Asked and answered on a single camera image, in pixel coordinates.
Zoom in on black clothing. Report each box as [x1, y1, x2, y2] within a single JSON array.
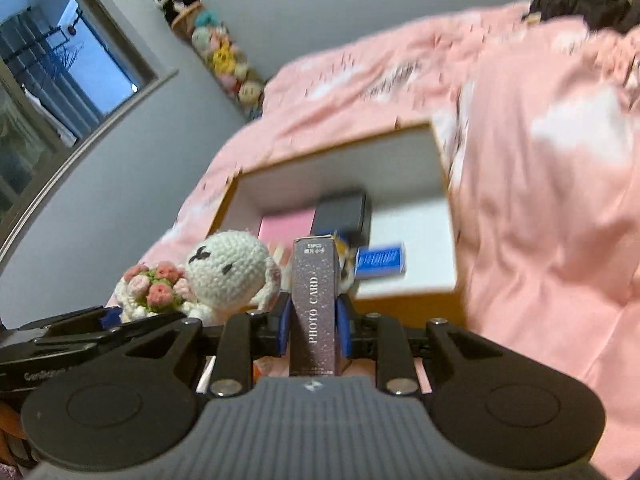
[[530, 0, 640, 33]]

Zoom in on panda plush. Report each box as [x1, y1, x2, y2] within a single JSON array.
[[152, 0, 203, 28]]

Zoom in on window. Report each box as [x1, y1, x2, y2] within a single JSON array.
[[0, 0, 180, 261]]

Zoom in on dark grey box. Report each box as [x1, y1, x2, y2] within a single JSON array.
[[314, 189, 373, 241]]

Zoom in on pink printed blanket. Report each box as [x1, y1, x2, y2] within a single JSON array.
[[150, 2, 640, 480]]

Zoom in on orange cardboard box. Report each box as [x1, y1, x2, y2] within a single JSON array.
[[207, 121, 468, 328]]

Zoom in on crochet bunny doll with bouquet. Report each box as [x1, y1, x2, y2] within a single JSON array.
[[115, 229, 283, 323]]

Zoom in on brown glitter card box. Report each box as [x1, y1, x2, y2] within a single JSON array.
[[289, 235, 345, 378]]

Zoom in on pink box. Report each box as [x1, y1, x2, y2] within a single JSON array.
[[258, 210, 317, 248]]

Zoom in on calico cat plush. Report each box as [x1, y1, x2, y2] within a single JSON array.
[[334, 230, 362, 293]]

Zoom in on clear tube of plush toys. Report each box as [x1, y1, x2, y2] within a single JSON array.
[[170, 5, 266, 121]]

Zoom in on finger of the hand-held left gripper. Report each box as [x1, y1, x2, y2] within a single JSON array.
[[19, 305, 124, 339], [31, 311, 188, 357]]

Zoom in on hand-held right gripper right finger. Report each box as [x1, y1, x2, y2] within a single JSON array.
[[335, 294, 506, 396]]

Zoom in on blue card box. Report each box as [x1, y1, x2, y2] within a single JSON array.
[[354, 242, 407, 278]]

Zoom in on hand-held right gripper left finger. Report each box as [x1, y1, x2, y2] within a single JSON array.
[[125, 292, 293, 398]]

